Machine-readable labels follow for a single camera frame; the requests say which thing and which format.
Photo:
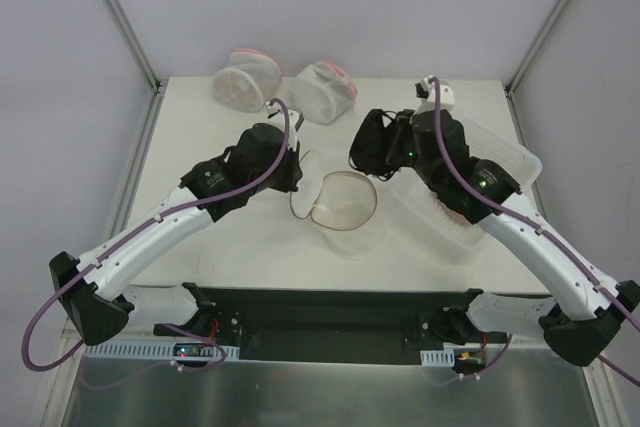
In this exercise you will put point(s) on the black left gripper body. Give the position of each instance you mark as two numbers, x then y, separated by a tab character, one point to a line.
291	167

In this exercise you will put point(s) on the black bra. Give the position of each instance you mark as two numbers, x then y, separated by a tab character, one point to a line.
370	146

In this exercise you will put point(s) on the pink bra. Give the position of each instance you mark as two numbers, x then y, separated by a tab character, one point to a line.
461	208

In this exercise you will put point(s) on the white mesh laundry bag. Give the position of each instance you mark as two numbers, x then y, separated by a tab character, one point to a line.
342	206

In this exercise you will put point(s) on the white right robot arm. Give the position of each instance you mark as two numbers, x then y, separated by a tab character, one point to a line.
585	308

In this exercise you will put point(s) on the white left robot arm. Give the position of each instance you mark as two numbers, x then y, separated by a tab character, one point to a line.
97	290

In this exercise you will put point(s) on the left pink-trimmed mesh laundry bag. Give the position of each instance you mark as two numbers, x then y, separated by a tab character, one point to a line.
248	81

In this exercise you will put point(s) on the pink-trimmed mesh laundry bag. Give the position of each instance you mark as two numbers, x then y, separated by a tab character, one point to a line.
322	92
248	81

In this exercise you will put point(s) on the right pink-trimmed mesh laundry bag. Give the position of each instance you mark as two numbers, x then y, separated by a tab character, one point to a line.
322	92

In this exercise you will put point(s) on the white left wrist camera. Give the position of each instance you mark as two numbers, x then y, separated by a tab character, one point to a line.
280	116

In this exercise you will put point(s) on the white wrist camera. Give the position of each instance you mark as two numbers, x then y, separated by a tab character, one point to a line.
280	116
427	93

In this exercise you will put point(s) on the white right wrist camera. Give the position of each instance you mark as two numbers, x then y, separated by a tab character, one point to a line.
427	93

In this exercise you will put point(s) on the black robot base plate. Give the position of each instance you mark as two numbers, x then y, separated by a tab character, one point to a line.
378	328

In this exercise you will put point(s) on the right white slotted cable duct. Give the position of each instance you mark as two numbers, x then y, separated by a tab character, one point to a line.
438	358

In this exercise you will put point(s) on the white slotted cable duct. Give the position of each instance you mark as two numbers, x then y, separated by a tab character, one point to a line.
154	350
438	358

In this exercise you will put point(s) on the left aluminium frame post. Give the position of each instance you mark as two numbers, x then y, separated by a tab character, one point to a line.
127	33

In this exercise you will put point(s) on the aluminium frame post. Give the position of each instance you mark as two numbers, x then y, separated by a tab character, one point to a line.
543	34
127	33

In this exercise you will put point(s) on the left white slotted cable duct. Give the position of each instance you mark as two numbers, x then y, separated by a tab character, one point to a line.
154	350

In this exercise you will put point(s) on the right aluminium frame post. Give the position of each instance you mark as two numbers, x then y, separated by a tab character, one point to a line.
543	34

